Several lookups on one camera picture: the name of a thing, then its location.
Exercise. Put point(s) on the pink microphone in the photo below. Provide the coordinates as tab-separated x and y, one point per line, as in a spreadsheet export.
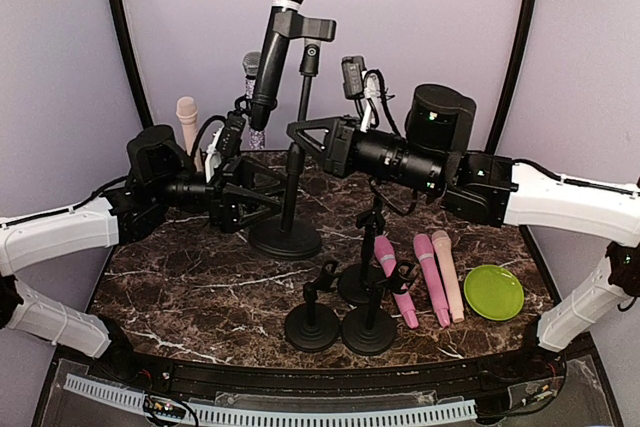
425	254
385	255

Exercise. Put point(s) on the black front rail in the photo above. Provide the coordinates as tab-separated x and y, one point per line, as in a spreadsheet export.
478	377

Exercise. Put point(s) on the black microphone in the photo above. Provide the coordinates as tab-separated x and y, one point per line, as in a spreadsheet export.
272	60

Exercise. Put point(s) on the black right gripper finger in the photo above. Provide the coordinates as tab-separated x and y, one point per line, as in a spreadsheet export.
327	125
314	142

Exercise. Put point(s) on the black stand with clip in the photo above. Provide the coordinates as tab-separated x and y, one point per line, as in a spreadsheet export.
355	281

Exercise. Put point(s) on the white cable duct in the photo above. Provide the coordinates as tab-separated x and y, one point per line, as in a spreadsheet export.
238	410

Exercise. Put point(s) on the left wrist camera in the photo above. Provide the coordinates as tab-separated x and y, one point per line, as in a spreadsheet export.
225	144

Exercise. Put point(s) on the small beige microphone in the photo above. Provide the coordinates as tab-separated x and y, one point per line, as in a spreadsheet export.
187	114

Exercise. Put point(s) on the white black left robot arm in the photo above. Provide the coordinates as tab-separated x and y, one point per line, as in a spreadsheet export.
162	175

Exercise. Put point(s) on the green plate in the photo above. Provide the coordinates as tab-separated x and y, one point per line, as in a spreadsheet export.
494	293

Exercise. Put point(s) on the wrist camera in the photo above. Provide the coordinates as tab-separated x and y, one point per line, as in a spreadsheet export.
225	144
366	88

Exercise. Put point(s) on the black tripod shock-mount stand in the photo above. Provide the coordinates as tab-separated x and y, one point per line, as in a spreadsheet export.
241	111

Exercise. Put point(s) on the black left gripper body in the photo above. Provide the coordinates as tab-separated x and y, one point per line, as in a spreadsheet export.
228	172

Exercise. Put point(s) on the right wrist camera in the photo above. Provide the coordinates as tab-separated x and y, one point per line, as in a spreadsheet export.
366	88

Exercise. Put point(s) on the black round-base stand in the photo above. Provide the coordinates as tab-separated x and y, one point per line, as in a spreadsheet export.
311	326
369	330

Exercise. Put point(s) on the black round-base stand front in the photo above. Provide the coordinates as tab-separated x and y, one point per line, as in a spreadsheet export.
369	330

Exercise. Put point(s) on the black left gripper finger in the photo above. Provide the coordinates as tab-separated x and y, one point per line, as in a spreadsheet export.
261	178
243	208

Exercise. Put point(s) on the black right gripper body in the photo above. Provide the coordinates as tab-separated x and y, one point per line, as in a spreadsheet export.
343	152

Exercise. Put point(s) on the glitter silver-head microphone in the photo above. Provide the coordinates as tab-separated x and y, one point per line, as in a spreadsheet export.
250	64

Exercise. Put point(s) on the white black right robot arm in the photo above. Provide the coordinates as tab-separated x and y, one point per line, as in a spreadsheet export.
433	158

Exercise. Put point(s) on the beige microphone tall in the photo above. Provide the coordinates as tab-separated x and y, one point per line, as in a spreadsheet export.
443	249

